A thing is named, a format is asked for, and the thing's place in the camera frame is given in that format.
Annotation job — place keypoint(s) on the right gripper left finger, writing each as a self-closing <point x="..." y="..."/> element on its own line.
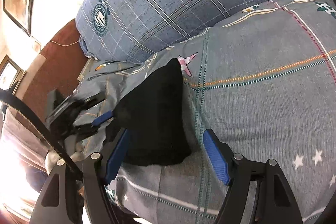
<point x="59" y="200"/>

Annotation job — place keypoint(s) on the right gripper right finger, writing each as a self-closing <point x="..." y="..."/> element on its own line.
<point x="274" y="200"/>

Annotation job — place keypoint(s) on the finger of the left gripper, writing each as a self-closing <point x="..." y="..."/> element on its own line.
<point x="102" y="118"/>

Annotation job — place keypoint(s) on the black pants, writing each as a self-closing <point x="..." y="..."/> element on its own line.
<point x="152" y="114"/>

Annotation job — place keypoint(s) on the brown wooden headboard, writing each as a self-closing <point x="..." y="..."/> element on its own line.
<point x="57" y="66"/>

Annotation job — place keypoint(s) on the small framed picture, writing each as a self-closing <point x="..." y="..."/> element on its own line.
<point x="11" y="74"/>

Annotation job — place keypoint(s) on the grey patterned bed sheet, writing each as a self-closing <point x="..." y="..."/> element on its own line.
<point x="264" y="81"/>

